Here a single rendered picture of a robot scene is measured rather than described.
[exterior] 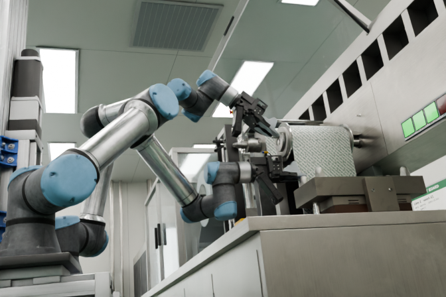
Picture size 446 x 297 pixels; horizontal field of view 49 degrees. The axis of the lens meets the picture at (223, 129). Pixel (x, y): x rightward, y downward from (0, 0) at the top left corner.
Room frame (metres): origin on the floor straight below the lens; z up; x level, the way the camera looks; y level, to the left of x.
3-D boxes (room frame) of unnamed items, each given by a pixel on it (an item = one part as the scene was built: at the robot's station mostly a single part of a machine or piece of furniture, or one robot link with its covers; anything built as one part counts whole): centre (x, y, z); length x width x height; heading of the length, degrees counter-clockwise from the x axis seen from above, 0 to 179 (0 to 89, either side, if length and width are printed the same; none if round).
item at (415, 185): (1.60, -0.43, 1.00); 0.40 x 0.16 x 0.06; 108
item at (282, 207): (1.74, -0.17, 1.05); 0.06 x 0.05 x 0.31; 108
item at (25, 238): (1.21, 0.51, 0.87); 0.15 x 0.15 x 0.10
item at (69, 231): (1.70, 0.60, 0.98); 0.13 x 0.12 x 0.14; 160
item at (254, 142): (1.95, -0.12, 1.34); 0.06 x 0.06 x 0.06; 18
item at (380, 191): (1.52, -0.47, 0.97); 0.10 x 0.03 x 0.11; 108
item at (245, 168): (1.61, -0.05, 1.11); 0.08 x 0.05 x 0.08; 18
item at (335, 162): (1.70, -0.36, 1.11); 0.23 x 0.01 x 0.18; 108
